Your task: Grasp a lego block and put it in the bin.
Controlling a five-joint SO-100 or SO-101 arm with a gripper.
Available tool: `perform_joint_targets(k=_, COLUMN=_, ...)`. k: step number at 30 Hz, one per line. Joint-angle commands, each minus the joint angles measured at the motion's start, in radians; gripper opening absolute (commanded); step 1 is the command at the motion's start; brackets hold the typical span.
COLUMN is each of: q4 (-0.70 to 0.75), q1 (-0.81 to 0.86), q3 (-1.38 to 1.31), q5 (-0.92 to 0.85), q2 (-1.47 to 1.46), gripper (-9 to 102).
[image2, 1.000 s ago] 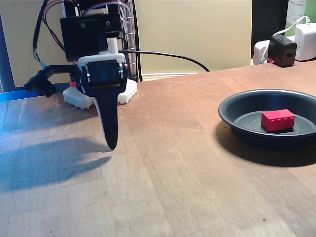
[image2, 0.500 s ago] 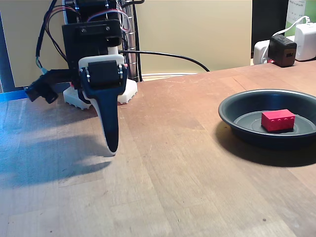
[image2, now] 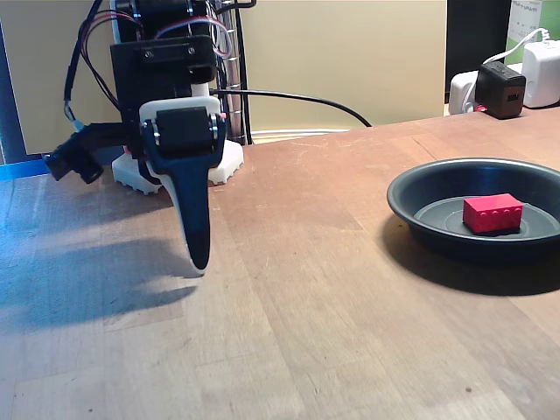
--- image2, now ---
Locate red-orange lego block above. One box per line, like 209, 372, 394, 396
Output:
462, 192, 525, 235

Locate dark round bin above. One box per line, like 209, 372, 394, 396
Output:
386, 157, 560, 266

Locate chrome ribbed pole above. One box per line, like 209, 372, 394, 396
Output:
216, 0, 247, 144

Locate bright blue strip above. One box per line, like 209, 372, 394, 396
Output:
0, 159, 52, 181

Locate beige backdrop board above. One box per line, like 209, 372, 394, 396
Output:
0, 0, 128, 157

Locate black panel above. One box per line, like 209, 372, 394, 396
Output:
445, 0, 513, 93

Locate black cube charger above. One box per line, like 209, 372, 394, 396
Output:
474, 60, 528, 120

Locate green and white box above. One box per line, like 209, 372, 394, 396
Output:
506, 0, 546, 67

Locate white power adapter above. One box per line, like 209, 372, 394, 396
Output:
521, 39, 560, 109

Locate black vertical cable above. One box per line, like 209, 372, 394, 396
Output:
213, 0, 257, 146

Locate black arching cable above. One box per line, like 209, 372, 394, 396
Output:
208, 88, 374, 129

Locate white and red servo wires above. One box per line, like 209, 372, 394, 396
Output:
155, 15, 233, 60

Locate black gripper-mounted camera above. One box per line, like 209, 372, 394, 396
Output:
43, 122, 144, 185

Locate black camera cable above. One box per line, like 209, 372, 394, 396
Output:
63, 0, 104, 132

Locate dark blue post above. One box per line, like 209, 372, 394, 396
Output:
0, 21, 27, 165

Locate white adapter cable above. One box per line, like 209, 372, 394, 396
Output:
462, 27, 551, 113

